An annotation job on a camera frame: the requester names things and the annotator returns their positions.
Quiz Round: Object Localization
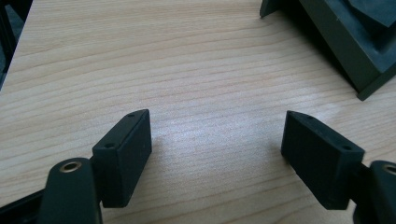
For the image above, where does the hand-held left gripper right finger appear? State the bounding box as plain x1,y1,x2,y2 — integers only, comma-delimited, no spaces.
280,110,366,211

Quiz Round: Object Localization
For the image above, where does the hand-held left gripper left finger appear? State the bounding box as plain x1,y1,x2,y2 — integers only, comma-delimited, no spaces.
92,108,153,209

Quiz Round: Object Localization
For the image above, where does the dark green open box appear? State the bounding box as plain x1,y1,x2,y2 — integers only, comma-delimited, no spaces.
259,0,396,102

